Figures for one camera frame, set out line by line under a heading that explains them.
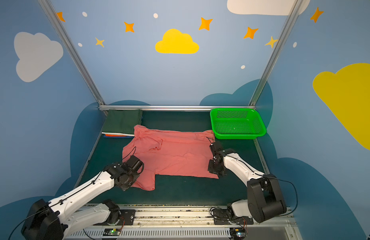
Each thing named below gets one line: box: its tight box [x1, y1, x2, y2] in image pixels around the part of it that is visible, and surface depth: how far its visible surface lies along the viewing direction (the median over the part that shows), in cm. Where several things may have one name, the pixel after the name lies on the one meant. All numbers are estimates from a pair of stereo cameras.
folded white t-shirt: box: [101, 132, 135, 137], surface depth 106 cm
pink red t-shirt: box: [122, 124, 219, 191], surface depth 103 cm
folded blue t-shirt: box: [103, 134, 135, 138], surface depth 106 cm
